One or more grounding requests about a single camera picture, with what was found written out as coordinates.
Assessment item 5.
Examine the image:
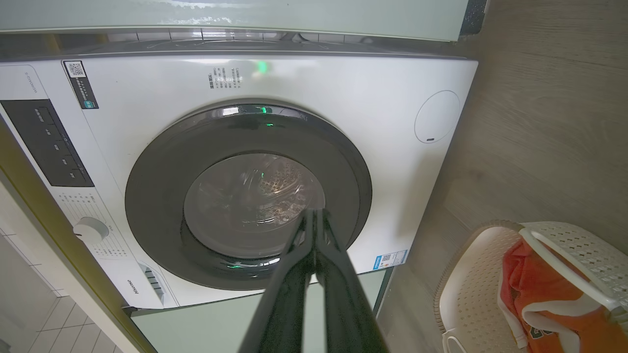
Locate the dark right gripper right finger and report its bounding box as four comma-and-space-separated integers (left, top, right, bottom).
316, 209, 389, 353

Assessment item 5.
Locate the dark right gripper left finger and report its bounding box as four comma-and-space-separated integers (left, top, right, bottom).
239, 210, 316, 353

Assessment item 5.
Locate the cream perforated laundry basket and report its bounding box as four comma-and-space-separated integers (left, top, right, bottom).
434, 220, 628, 353

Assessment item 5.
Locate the blue energy label sticker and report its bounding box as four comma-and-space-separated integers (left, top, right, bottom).
372, 250, 409, 271

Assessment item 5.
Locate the pale green cabinet panel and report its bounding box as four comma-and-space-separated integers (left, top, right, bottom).
131, 269, 393, 353
0, 0, 471, 43

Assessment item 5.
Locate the white detergent drawer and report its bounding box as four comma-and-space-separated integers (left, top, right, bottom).
110, 259, 180, 310

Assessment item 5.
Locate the dark round washer door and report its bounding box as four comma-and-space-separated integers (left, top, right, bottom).
125, 103, 372, 291

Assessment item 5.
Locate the brown wooden countertop edge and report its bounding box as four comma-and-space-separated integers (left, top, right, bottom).
0, 117, 158, 353

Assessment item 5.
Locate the red and white garment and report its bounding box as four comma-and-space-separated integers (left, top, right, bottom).
498, 239, 628, 353

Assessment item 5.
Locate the white washer dial knob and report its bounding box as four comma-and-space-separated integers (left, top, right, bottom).
73, 217, 109, 245

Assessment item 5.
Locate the round white filter cover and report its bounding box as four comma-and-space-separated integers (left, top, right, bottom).
415, 90, 461, 144

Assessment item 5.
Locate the white front-load washing machine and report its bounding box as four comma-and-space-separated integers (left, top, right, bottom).
0, 54, 479, 310

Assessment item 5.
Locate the black washer control panel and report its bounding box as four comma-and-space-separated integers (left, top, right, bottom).
0, 100, 95, 188

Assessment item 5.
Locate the black QR code sticker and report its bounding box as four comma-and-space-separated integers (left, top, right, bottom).
63, 60, 99, 110

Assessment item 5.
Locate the black cabinet plinth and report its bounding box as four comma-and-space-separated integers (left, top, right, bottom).
460, 0, 488, 36

